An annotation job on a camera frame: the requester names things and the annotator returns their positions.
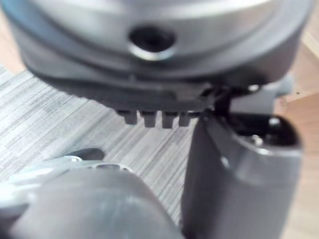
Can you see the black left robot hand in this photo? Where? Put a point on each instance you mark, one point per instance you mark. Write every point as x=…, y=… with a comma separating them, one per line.
x=154, y=74

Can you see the grey striped floor rug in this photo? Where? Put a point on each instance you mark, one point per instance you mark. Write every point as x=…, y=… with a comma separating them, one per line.
x=49, y=119

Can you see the dark robot foot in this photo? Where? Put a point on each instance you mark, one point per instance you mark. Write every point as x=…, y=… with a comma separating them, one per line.
x=93, y=154

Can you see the silver robot leg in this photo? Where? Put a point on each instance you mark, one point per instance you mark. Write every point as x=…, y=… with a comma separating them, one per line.
x=87, y=199

